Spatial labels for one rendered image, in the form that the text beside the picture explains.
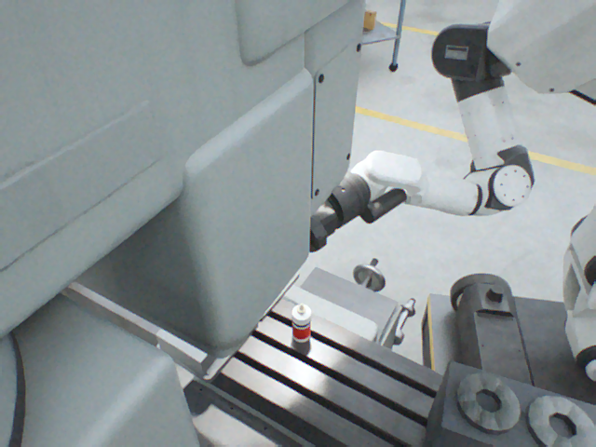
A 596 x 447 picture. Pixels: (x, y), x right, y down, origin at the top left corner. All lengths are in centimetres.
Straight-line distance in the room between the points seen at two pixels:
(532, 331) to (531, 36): 100
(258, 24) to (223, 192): 12
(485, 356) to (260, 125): 122
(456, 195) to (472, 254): 171
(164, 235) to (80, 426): 16
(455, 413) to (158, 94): 65
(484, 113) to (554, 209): 217
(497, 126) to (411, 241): 168
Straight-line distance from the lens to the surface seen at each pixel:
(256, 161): 39
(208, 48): 33
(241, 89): 37
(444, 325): 177
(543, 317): 170
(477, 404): 80
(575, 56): 88
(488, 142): 100
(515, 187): 98
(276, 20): 37
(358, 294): 140
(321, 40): 50
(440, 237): 269
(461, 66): 99
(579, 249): 126
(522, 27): 88
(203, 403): 107
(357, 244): 255
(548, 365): 159
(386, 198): 88
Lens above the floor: 178
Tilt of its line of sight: 42 degrees down
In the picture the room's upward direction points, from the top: straight up
